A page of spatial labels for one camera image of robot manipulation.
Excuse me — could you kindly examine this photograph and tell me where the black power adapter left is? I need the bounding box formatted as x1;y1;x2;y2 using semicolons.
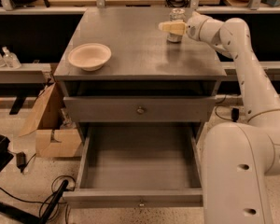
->
16;152;26;172

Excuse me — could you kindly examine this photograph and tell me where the black stand leg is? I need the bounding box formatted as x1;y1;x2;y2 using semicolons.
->
0;180;68;224

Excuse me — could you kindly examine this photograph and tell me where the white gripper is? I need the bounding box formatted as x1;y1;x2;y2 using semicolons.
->
159;11;212;42

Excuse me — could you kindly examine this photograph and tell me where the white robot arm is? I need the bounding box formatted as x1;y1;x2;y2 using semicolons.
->
159;12;280;224

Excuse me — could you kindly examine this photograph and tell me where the black power adapter right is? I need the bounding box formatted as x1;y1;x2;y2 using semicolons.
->
231;108;239;122

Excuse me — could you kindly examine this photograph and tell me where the closed grey top drawer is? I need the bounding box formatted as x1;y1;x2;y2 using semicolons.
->
63;96;215;122

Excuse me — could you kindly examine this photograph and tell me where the grey drawer cabinet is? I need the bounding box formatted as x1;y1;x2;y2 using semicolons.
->
55;7;226;137

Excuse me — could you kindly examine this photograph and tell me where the black floor cable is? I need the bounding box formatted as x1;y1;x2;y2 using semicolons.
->
214;105;234;122

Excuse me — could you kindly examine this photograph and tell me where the open grey middle drawer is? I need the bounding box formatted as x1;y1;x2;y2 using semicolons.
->
63;124;203;208

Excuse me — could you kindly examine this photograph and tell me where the black power adapter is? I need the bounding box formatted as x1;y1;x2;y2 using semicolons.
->
231;108;239;122
16;152;26;172

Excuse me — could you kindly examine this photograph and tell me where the white paper bowl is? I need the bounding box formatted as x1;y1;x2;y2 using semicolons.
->
68;43;111;71

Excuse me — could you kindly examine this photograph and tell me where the brown cardboard box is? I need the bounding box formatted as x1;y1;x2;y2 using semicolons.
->
19;83;82;158

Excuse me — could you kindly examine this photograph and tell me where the clear sanitizer bottle right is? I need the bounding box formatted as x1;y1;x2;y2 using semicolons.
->
2;47;21;69

